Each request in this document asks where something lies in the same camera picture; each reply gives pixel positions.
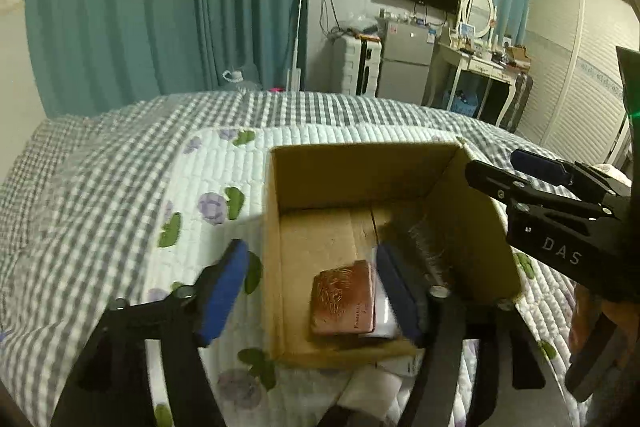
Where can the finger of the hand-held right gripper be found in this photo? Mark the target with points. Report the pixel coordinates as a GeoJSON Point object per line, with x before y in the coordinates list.
{"type": "Point", "coordinates": [540, 166]}
{"type": "Point", "coordinates": [500, 184]}

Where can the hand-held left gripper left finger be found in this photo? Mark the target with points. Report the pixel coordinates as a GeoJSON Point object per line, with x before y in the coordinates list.
{"type": "Point", "coordinates": [222, 294]}

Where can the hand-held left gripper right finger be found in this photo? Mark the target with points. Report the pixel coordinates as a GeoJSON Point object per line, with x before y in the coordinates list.
{"type": "Point", "coordinates": [400, 299]}

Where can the bristle brush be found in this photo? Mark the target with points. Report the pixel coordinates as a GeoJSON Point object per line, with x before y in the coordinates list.
{"type": "Point", "coordinates": [430, 252]}

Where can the copper rectangular case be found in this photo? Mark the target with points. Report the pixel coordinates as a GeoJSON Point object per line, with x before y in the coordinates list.
{"type": "Point", "coordinates": [342, 302]}

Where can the cardboard box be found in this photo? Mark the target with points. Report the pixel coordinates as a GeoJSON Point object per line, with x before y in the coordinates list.
{"type": "Point", "coordinates": [465, 232]}

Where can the person's right hand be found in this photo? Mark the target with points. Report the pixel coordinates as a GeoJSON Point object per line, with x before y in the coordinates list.
{"type": "Point", "coordinates": [586, 322]}

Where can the small white box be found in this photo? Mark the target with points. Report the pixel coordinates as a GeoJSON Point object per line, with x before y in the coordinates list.
{"type": "Point", "coordinates": [382, 314]}

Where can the dark suitcase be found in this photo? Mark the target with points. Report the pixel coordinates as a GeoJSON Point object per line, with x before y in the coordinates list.
{"type": "Point", "coordinates": [517, 104]}

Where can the blue storage basket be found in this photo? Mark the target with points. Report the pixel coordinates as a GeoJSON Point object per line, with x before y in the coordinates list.
{"type": "Point", "coordinates": [464, 108]}

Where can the white folded packet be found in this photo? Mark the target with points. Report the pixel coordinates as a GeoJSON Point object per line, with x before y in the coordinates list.
{"type": "Point", "coordinates": [372, 389]}

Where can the cream louvred wardrobe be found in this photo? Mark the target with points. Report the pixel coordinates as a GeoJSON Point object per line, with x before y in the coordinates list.
{"type": "Point", "coordinates": [575, 67]}

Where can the white dressing table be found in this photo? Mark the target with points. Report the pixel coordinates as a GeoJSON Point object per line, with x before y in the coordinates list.
{"type": "Point", "coordinates": [475, 67]}

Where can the dark flat panel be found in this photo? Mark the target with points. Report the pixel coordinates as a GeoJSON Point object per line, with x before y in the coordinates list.
{"type": "Point", "coordinates": [630, 77]}

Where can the white floral quilt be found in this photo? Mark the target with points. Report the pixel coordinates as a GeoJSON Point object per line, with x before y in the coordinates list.
{"type": "Point", "coordinates": [220, 167]}

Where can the silver fridge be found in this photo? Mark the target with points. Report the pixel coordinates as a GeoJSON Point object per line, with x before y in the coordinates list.
{"type": "Point", "coordinates": [405, 57]}

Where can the oval white mirror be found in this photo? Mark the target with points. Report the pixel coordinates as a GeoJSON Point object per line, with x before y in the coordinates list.
{"type": "Point", "coordinates": [477, 12]}

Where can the grey gingham bedsheet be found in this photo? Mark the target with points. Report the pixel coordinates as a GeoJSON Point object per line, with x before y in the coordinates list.
{"type": "Point", "coordinates": [85, 187]}

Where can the white ribbed suitcase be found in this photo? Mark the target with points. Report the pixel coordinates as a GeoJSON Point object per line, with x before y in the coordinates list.
{"type": "Point", "coordinates": [355, 64]}

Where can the white mop pole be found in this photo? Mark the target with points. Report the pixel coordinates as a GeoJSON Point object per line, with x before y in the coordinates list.
{"type": "Point", "coordinates": [296, 47]}

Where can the wide teal curtain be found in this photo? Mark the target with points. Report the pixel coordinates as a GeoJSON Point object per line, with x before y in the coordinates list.
{"type": "Point", "coordinates": [150, 7]}

